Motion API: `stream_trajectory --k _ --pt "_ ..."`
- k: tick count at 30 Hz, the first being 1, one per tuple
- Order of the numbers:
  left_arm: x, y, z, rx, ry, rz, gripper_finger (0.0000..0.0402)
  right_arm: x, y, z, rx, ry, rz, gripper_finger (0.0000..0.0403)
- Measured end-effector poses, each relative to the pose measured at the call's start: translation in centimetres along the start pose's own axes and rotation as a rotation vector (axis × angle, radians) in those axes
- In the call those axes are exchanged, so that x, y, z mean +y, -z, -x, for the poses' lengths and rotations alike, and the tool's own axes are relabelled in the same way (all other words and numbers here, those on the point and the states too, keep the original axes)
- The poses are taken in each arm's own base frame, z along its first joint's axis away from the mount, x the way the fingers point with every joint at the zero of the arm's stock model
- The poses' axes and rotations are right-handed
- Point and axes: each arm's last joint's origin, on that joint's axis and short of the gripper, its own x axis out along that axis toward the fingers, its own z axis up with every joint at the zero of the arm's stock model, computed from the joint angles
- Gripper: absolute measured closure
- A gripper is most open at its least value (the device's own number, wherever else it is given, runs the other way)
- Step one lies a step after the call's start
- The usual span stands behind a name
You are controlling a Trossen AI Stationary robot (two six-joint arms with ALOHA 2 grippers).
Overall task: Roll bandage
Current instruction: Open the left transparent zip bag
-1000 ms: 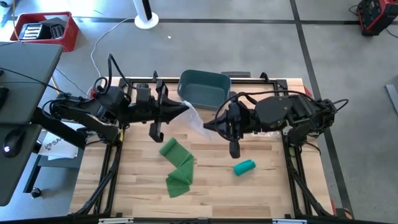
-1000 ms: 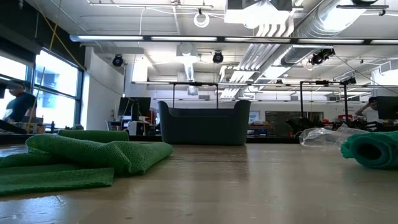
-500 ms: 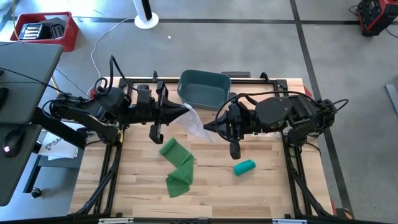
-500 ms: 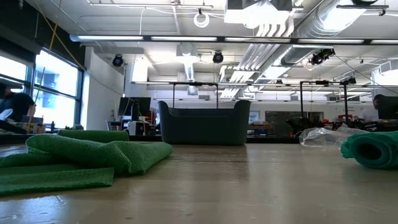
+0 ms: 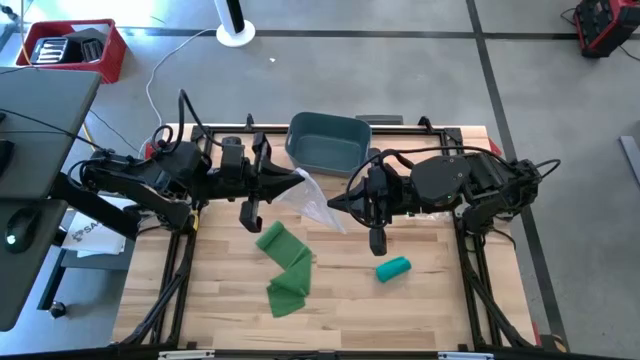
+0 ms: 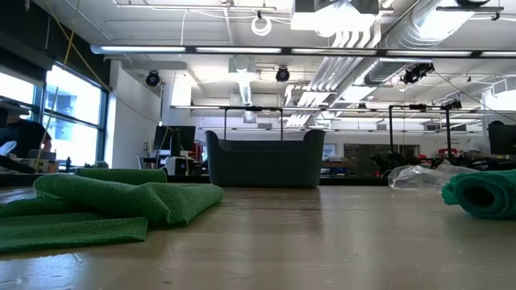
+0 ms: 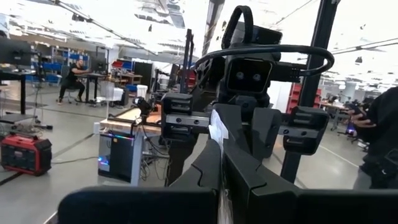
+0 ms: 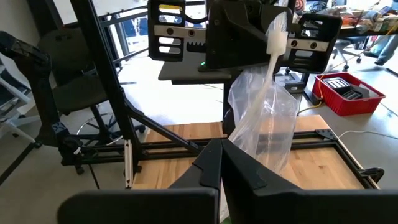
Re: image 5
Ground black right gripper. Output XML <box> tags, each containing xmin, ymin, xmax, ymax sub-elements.
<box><xmin>327</xmin><ymin>148</ymin><xmax>416</xmax><ymax>255</ymax></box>

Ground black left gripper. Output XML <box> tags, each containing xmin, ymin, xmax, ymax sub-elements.
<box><xmin>214</xmin><ymin>132</ymin><xmax>305</xmax><ymax>232</ymax></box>

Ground green elastic bandage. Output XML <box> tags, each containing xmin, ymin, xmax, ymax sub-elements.
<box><xmin>255</xmin><ymin>221</ymin><xmax>314</xmax><ymax>319</ymax></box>

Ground teal elastic bandage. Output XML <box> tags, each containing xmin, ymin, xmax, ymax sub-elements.
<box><xmin>375</xmin><ymin>255</ymin><xmax>413</xmax><ymax>285</ymax></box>

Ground dark teal plastic bin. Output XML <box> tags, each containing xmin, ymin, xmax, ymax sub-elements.
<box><xmin>284</xmin><ymin>111</ymin><xmax>373</xmax><ymax>179</ymax></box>

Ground white printed paper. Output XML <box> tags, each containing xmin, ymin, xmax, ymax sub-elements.
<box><xmin>62</xmin><ymin>212</ymin><xmax>127</xmax><ymax>259</ymax></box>

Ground black desk leg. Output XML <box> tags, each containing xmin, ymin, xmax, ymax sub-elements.
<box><xmin>49</xmin><ymin>172</ymin><xmax>141</xmax><ymax>241</ymax></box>

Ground red plastic crate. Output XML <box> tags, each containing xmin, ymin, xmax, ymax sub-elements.
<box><xmin>15</xmin><ymin>18</ymin><xmax>128</xmax><ymax>85</ymax></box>

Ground black appliance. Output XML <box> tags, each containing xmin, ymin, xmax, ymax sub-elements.
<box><xmin>64</xmin><ymin>27</ymin><xmax>107</xmax><ymax>64</ymax></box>

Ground grey desk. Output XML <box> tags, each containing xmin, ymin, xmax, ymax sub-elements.
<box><xmin>0</xmin><ymin>198</ymin><xmax>69</xmax><ymax>332</ymax></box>
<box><xmin>0</xmin><ymin>67</ymin><xmax>103</xmax><ymax>201</ymax></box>

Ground black computer mouse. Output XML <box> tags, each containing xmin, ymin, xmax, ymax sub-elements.
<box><xmin>4</xmin><ymin>207</ymin><xmax>42</xmax><ymax>254</ymax></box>

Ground silver black toaster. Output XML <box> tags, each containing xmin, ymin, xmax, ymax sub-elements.
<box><xmin>29</xmin><ymin>35</ymin><xmax>81</xmax><ymax>66</ymax></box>

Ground grey metal plate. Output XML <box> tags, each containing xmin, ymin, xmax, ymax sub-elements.
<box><xmin>618</xmin><ymin>134</ymin><xmax>640</xmax><ymax>186</ymax></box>

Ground red black equipment case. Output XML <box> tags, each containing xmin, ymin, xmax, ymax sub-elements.
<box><xmin>573</xmin><ymin>0</ymin><xmax>640</xmax><ymax>59</ymax></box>

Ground black table frame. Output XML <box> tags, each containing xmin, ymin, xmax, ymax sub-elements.
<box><xmin>112</xmin><ymin>115</ymin><xmax>541</xmax><ymax>360</ymax></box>

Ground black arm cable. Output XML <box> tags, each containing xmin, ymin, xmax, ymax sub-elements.
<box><xmin>149</xmin><ymin>88</ymin><xmax>224</xmax><ymax>156</ymax></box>

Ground white pedestal stand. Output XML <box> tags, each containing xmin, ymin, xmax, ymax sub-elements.
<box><xmin>213</xmin><ymin>0</ymin><xmax>256</xmax><ymax>49</ymax></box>

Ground white cable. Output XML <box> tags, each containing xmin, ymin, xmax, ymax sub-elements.
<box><xmin>142</xmin><ymin>27</ymin><xmax>219</xmax><ymax>151</ymax></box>

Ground silver bracket bar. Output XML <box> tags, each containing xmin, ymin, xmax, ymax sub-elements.
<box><xmin>158</xmin><ymin>350</ymin><xmax>216</xmax><ymax>360</ymax></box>
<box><xmin>438</xmin><ymin>351</ymin><xmax>495</xmax><ymax>360</ymax></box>

